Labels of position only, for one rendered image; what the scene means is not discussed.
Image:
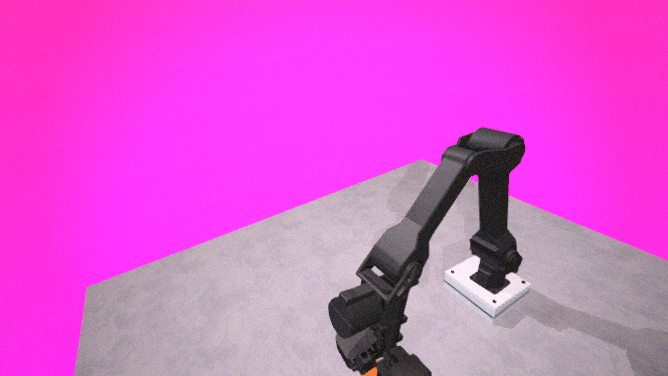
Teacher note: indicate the orange block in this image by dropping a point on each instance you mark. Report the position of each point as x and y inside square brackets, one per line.
[371, 373]

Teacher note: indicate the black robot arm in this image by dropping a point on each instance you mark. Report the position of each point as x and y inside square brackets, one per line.
[403, 250]

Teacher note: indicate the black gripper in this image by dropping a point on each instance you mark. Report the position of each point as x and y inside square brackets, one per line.
[396, 360]

